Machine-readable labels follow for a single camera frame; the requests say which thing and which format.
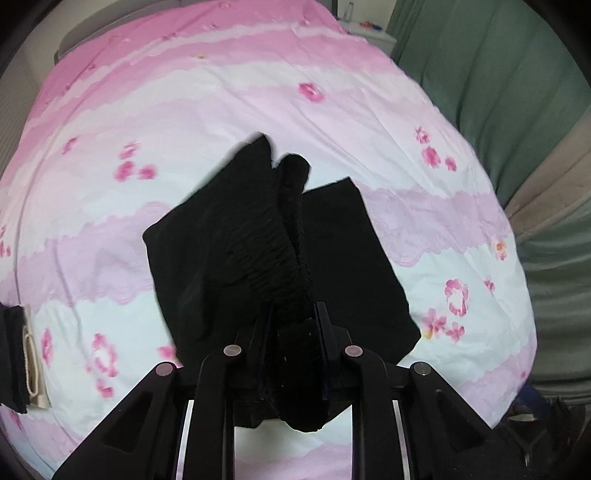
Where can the folded beige garment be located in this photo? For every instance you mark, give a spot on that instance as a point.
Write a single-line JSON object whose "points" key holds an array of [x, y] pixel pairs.
{"points": [[39, 369]]}

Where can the small colourful toys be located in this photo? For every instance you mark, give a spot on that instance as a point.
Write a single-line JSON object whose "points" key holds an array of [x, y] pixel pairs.
{"points": [[372, 26]]}

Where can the clear plastic bottle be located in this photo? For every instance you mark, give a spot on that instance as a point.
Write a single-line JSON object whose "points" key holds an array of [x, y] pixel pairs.
{"points": [[349, 9]]}

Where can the pink floral quilt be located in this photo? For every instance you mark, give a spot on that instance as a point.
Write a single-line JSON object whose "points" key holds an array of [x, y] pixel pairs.
{"points": [[231, 92]]}

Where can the white nightstand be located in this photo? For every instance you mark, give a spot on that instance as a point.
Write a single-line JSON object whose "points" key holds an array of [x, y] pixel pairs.
{"points": [[374, 40]]}

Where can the beige curtain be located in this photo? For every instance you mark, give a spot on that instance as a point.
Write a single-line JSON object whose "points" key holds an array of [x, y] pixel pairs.
{"points": [[545, 203]]}

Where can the white louvred wardrobe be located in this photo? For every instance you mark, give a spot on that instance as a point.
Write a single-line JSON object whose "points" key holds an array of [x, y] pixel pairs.
{"points": [[9, 115]]}

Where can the green curtain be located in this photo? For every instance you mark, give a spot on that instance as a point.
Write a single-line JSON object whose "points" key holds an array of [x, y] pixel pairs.
{"points": [[485, 69]]}

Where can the folded black garment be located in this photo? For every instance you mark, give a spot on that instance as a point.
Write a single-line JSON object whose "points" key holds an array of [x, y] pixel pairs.
{"points": [[11, 360]]}

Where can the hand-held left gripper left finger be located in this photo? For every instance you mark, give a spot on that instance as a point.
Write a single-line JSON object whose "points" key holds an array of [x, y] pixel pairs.
{"points": [[258, 360]]}

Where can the black pants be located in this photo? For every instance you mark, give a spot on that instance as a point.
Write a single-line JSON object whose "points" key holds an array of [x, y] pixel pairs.
{"points": [[221, 240]]}

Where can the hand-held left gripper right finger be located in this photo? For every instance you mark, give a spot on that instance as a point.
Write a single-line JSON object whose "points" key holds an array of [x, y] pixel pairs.
{"points": [[334, 360]]}

